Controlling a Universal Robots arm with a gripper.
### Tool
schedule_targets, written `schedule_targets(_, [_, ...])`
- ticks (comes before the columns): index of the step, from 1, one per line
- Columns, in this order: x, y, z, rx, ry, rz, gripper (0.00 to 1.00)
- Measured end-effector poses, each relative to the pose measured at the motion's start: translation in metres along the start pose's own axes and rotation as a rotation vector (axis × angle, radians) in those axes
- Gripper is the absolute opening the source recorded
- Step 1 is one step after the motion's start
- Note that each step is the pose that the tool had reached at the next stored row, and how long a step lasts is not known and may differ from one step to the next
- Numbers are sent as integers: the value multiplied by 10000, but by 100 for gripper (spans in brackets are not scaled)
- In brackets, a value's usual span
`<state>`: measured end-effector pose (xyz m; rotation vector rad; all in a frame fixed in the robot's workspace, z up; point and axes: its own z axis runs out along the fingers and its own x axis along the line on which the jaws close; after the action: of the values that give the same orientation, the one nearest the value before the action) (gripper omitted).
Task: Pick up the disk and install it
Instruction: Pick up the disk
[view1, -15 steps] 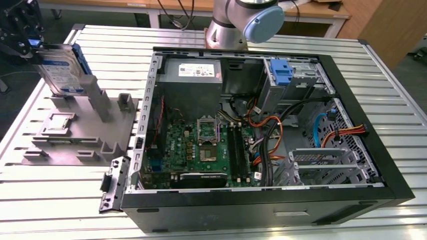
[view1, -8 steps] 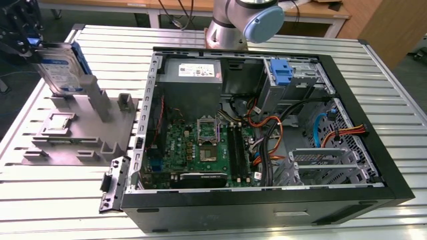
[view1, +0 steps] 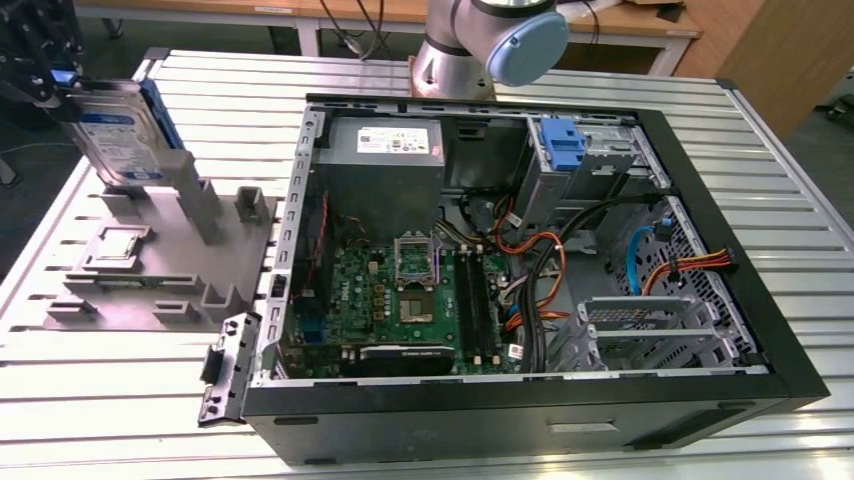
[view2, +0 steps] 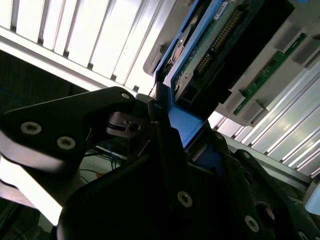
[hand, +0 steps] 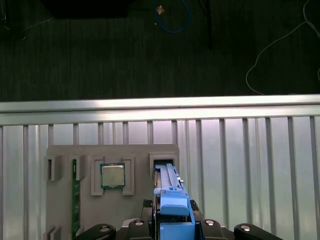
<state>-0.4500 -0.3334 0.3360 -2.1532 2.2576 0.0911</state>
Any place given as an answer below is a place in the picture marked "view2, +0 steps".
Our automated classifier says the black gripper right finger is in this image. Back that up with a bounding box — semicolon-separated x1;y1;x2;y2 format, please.
206;126;320;240

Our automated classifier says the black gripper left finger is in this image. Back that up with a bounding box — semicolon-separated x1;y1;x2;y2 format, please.
0;86;198;211

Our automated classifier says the hard disk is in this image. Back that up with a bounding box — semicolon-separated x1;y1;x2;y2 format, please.
152;0;311;177

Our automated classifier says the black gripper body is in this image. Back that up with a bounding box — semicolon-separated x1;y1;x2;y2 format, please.
57;152;242;240

